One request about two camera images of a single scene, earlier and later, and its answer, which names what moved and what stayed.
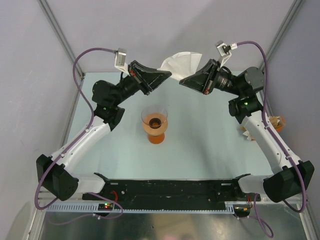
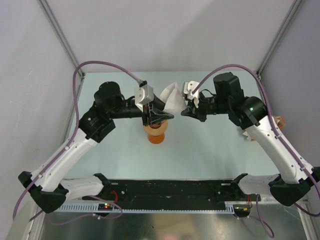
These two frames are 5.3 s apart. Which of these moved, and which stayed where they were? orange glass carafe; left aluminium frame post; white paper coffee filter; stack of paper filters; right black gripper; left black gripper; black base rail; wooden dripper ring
Moved: right black gripper; white paper coffee filter; left black gripper
Stayed: orange glass carafe; wooden dripper ring; stack of paper filters; black base rail; left aluminium frame post
